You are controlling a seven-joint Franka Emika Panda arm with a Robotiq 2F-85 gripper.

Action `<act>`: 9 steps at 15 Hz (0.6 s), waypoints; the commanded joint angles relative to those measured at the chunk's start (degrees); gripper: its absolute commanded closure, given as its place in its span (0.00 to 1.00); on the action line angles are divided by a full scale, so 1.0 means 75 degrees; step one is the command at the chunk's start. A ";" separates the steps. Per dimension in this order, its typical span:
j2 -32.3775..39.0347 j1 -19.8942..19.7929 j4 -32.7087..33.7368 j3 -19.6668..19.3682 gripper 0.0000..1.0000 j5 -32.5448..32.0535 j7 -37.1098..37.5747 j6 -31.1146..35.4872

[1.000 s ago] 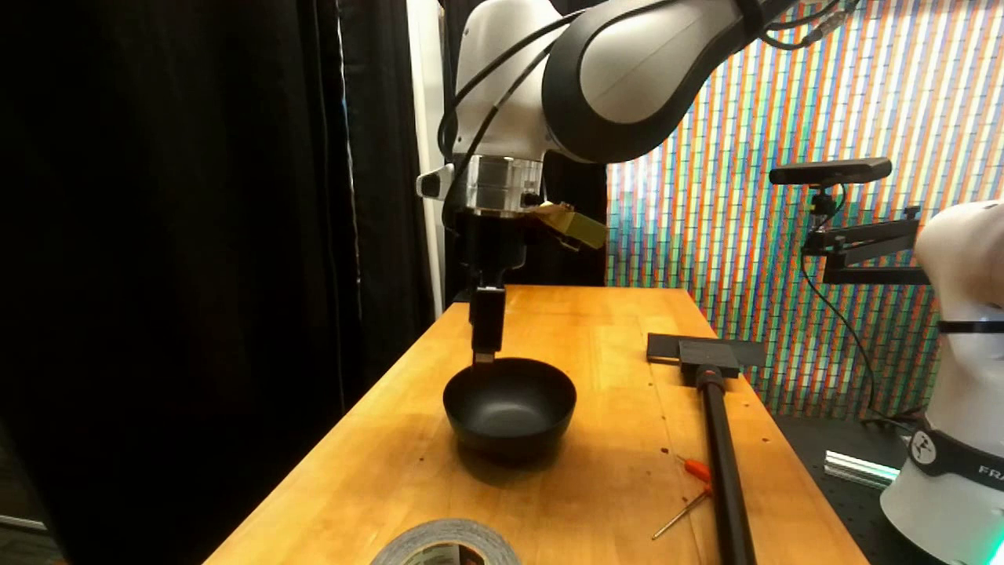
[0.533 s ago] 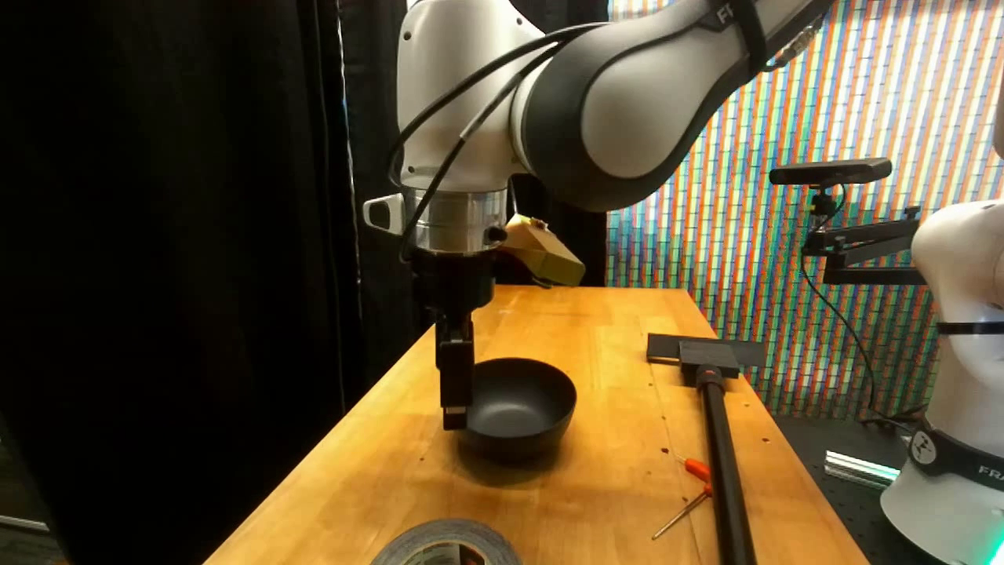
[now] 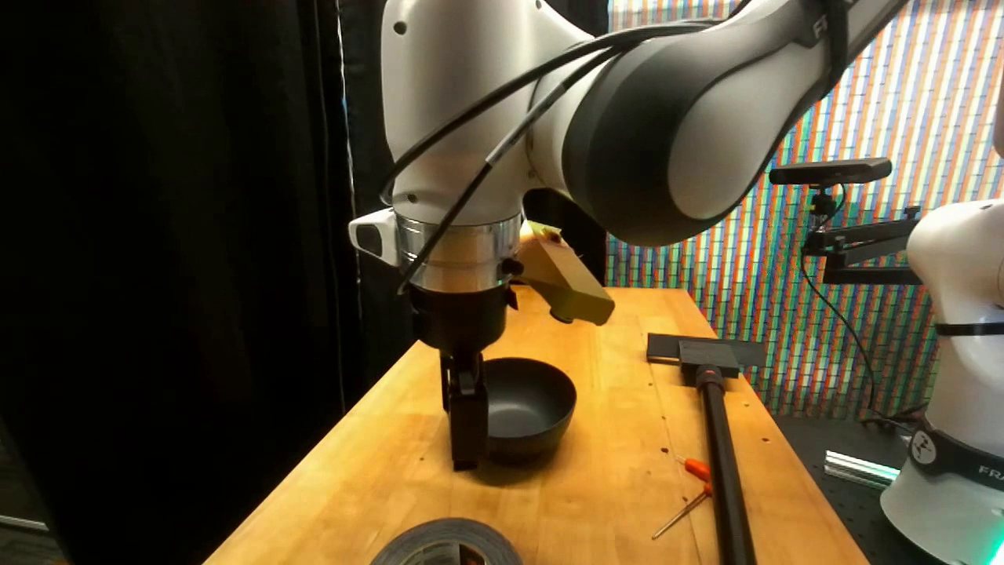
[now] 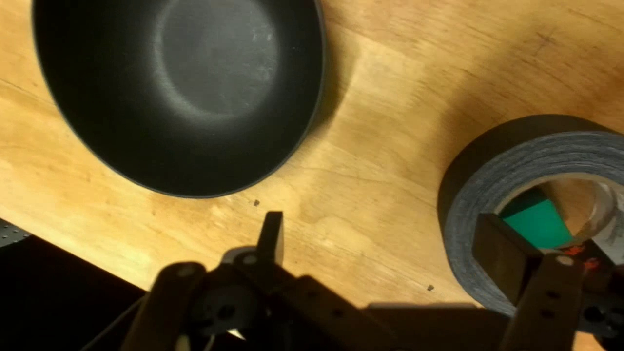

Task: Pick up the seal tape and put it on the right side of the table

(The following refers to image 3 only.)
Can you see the white robot at right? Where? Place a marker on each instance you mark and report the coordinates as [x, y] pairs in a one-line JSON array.
[[753, 294]]

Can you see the black curtain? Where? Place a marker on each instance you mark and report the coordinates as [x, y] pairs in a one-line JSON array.
[[156, 263]]

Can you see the black stereo camera bar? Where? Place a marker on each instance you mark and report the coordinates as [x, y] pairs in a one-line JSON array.
[[833, 170]]

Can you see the black bowl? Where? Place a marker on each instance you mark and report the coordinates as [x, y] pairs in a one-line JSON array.
[[527, 410]]

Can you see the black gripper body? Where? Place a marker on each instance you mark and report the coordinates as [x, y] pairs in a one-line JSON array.
[[458, 314]]

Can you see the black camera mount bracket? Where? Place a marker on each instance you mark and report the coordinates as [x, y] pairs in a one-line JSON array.
[[862, 238]]

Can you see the grey duct tape roll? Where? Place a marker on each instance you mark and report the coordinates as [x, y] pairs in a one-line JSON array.
[[418, 543]]

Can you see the pale metal rail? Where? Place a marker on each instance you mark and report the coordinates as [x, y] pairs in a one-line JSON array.
[[862, 469]]

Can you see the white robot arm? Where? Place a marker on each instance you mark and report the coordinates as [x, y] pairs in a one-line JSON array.
[[458, 83]]

